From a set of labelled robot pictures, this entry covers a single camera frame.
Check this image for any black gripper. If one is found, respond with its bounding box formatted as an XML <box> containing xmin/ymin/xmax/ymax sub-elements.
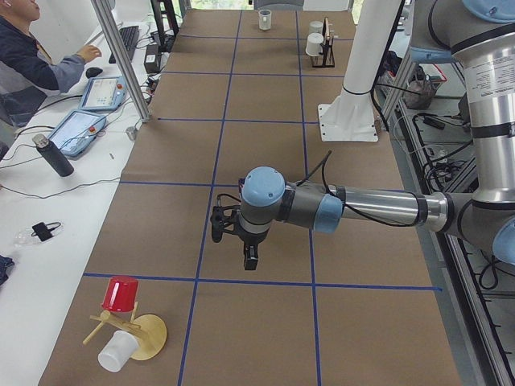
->
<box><xmin>239</xmin><ymin>230</ymin><xmax>266</xmax><ymax>270</ymax></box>

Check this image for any white ribbed mug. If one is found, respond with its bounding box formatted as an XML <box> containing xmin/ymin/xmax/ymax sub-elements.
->
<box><xmin>258</xmin><ymin>9</ymin><xmax>272</xmax><ymax>31</ymax></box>

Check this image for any milk carton blue white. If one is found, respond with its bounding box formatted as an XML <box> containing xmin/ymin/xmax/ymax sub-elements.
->
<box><xmin>238</xmin><ymin>179</ymin><xmax>245</xmax><ymax>194</ymax></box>

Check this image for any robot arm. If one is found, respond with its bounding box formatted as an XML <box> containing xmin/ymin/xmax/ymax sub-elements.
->
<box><xmin>235</xmin><ymin>1</ymin><xmax>514</xmax><ymax>270</ymax></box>

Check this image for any wooden cup stand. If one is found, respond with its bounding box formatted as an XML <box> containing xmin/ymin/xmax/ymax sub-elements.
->
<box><xmin>82</xmin><ymin>302</ymin><xmax>167</xmax><ymax>361</ymax></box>

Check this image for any red plastic cup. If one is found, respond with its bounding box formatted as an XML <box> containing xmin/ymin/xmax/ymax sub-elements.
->
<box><xmin>101</xmin><ymin>276</ymin><xmax>138</xmax><ymax>312</ymax></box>

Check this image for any white cup on wooden stand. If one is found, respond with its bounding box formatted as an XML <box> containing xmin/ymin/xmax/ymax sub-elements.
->
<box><xmin>97</xmin><ymin>331</ymin><xmax>139</xmax><ymax>372</ymax></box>

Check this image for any small metal cup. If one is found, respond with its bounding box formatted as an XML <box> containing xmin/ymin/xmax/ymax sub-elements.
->
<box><xmin>126</xmin><ymin>126</ymin><xmax>138</xmax><ymax>141</ymax></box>

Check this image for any white cup on rack front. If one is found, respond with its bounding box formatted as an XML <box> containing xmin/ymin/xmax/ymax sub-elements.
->
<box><xmin>305</xmin><ymin>32</ymin><xmax>324</xmax><ymax>57</ymax></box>

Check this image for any white cup on rack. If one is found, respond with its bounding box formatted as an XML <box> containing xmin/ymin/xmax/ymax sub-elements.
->
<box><xmin>308</xmin><ymin>20</ymin><xmax>323</xmax><ymax>34</ymax></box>
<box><xmin>305</xmin><ymin>32</ymin><xmax>324</xmax><ymax>57</ymax></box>

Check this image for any white cup on rack rear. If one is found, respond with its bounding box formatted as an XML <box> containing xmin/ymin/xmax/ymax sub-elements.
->
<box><xmin>308</xmin><ymin>20</ymin><xmax>323</xmax><ymax>34</ymax></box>

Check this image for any small black adapter device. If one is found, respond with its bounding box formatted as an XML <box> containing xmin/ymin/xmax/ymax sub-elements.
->
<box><xmin>31</xmin><ymin>221</ymin><xmax>62</xmax><ymax>242</ymax></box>

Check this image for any teach pendant near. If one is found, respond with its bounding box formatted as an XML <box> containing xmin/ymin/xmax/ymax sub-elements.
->
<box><xmin>48</xmin><ymin>109</ymin><xmax>106</xmax><ymax>158</ymax></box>

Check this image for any teach pendant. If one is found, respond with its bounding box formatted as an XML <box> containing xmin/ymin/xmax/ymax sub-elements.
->
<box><xmin>79</xmin><ymin>76</ymin><xmax>126</xmax><ymax>112</ymax></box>
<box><xmin>48</xmin><ymin>109</ymin><xmax>106</xmax><ymax>158</ymax></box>

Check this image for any black power brick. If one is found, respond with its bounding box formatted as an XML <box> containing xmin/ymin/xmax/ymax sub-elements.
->
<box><xmin>143</xmin><ymin>43</ymin><xmax>162</xmax><ymax>74</ymax></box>

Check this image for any teach pendant far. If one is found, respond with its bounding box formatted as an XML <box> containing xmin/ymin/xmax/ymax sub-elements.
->
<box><xmin>79</xmin><ymin>76</ymin><xmax>126</xmax><ymax>112</ymax></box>

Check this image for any clear plastic bag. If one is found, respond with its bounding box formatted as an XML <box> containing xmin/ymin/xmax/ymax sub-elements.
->
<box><xmin>14</xmin><ymin>228</ymin><xmax>41</xmax><ymax>248</ymax></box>

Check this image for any black water bottle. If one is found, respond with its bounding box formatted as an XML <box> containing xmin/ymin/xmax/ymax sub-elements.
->
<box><xmin>32</xmin><ymin>133</ymin><xmax>74</xmax><ymax>177</ymax></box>

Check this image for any black computer mouse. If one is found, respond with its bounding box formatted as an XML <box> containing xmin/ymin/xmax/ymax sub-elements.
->
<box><xmin>85</xmin><ymin>67</ymin><xmax>103</xmax><ymax>79</ymax></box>

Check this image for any black keyboard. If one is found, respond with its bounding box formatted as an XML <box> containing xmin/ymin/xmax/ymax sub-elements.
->
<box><xmin>118</xmin><ymin>26</ymin><xmax>139</xmax><ymax>60</ymax></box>

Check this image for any person at desk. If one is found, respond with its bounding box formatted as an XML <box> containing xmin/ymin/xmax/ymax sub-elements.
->
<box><xmin>1</xmin><ymin>1</ymin><xmax>101</xmax><ymax>128</ymax></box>

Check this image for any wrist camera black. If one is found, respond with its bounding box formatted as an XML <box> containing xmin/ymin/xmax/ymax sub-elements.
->
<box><xmin>210</xmin><ymin>193</ymin><xmax>241</xmax><ymax>243</ymax></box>

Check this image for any white camera pole base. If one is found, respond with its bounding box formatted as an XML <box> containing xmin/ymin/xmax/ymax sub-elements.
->
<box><xmin>318</xmin><ymin>0</ymin><xmax>404</xmax><ymax>142</ymax></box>

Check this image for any black wire cup rack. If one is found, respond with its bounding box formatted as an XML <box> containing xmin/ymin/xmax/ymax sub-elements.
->
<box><xmin>309</xmin><ymin>17</ymin><xmax>336</xmax><ymax>68</ymax></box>

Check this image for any aluminium frame post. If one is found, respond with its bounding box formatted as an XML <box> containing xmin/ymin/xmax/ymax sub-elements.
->
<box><xmin>91</xmin><ymin>0</ymin><xmax>150</xmax><ymax>122</ymax></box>

